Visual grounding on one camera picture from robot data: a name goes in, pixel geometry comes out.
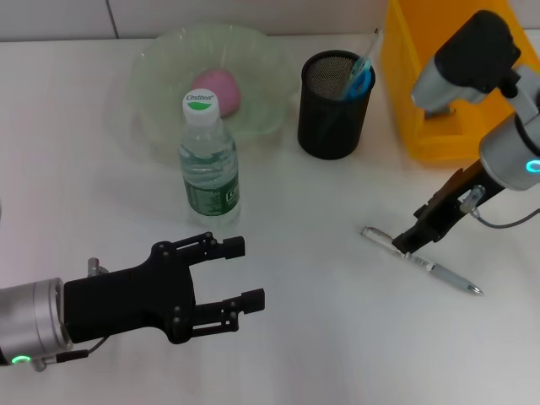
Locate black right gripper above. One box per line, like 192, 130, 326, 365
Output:
391, 158, 506, 255

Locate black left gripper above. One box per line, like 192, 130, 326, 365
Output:
62, 231, 266, 345

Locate clear ballpoint pen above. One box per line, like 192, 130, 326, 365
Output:
361, 225, 485, 296

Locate clear green-label water bottle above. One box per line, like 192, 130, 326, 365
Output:
179, 90, 242, 228

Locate blue scissors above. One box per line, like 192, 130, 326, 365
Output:
341, 57, 375, 102

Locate pink sponge ball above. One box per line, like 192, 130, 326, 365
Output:
192, 69, 243, 119

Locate clear plastic ruler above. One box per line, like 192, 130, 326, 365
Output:
361, 27, 383, 62

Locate black mesh pen holder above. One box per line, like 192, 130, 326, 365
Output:
297, 50, 376, 160

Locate green glass fruit plate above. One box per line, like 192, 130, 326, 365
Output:
128, 23, 300, 164

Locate yellow plastic bin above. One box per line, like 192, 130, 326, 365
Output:
381, 0, 540, 165

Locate gray right wrist cable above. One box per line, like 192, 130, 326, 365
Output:
460, 185, 540, 231

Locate gray wrist cable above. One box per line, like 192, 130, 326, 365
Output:
31, 337, 106, 372
460, 185, 540, 231

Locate gray left wrist cable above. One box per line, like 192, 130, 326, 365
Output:
31, 337, 106, 372

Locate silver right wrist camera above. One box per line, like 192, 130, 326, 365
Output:
411, 10, 540, 119

